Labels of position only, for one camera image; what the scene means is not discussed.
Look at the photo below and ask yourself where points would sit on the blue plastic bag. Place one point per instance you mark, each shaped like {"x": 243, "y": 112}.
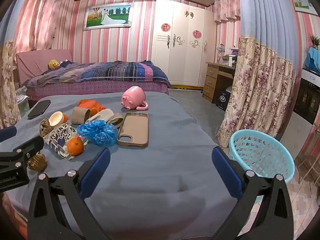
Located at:
{"x": 100, "y": 132}

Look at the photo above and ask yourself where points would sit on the wooden desk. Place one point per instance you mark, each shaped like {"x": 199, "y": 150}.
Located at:
{"x": 211, "y": 80}

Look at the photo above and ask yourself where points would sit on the blue cloth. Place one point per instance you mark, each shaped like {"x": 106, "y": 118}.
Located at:
{"x": 312, "y": 60}

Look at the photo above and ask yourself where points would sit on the yellow duck plush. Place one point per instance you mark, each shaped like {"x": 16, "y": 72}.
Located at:
{"x": 53, "y": 64}

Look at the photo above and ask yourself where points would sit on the water dispenser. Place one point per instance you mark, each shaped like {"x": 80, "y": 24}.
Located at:
{"x": 307, "y": 97}

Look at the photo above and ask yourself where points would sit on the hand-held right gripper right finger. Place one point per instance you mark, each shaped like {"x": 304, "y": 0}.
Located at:
{"x": 226, "y": 172}

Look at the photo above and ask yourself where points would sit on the beige floral curtain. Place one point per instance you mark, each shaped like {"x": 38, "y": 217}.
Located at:
{"x": 7, "y": 80}

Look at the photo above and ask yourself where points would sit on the cardboard tube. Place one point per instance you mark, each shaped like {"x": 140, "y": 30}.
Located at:
{"x": 78, "y": 116}

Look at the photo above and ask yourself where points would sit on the short pink floral curtain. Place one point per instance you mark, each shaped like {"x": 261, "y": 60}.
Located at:
{"x": 226, "y": 7}

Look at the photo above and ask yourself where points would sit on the patterned beige black pillow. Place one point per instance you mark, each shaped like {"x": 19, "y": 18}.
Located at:
{"x": 58, "y": 136}

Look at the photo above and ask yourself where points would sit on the orange cloth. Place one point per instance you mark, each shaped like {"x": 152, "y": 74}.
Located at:
{"x": 87, "y": 104}

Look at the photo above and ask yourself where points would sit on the printer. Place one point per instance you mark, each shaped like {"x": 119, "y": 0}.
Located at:
{"x": 227, "y": 59}

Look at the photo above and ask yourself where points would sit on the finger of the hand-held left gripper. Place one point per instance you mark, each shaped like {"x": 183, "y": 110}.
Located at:
{"x": 7, "y": 133}
{"x": 27, "y": 146}

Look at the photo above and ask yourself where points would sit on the potted plant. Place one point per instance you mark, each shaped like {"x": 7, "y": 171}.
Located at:
{"x": 314, "y": 40}

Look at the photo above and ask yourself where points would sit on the framed wedding picture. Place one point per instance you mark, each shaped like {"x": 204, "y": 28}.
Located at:
{"x": 107, "y": 16}

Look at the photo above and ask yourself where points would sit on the black smartphone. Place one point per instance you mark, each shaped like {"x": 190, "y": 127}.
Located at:
{"x": 38, "y": 109}

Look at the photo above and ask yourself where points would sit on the white paper cup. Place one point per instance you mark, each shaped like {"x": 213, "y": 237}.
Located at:
{"x": 56, "y": 118}

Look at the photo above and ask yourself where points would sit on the teal plastic basket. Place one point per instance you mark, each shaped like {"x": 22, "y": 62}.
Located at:
{"x": 262, "y": 152}

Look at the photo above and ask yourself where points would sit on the white wardrobe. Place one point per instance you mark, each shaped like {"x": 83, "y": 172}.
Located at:
{"x": 180, "y": 62}

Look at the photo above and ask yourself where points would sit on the large tangerine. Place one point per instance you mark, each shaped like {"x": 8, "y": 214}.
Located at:
{"x": 75, "y": 146}

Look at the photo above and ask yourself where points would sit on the beige cloth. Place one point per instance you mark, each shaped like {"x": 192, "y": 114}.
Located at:
{"x": 105, "y": 117}

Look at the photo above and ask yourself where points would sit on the plaid quilt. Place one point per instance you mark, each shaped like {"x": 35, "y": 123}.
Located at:
{"x": 120, "y": 72}

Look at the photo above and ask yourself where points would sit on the black box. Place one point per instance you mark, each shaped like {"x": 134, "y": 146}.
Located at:
{"x": 222, "y": 98}

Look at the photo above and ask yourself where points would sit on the pink window curtain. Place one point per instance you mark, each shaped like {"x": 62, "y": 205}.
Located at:
{"x": 37, "y": 17}

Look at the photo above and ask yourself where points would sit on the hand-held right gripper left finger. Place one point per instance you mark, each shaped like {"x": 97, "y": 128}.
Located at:
{"x": 96, "y": 172}

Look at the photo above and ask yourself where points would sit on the brown phone case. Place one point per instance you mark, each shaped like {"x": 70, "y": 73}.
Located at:
{"x": 132, "y": 130}

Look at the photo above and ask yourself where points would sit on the small tangerine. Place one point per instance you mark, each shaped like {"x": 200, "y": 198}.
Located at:
{"x": 65, "y": 118}

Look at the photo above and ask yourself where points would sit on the blue and floral curtain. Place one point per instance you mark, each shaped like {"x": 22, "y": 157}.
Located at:
{"x": 260, "y": 67}

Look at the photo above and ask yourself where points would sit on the pink pig mug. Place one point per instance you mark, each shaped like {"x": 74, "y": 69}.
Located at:
{"x": 132, "y": 96}

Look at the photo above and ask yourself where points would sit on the bed with purple skirt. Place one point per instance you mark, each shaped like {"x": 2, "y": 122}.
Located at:
{"x": 75, "y": 88}

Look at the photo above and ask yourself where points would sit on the wall poster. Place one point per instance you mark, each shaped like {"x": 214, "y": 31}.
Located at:
{"x": 303, "y": 2}

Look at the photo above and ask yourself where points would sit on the red round wardrobe decoration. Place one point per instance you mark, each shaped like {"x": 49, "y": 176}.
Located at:
{"x": 165, "y": 27}
{"x": 197, "y": 33}

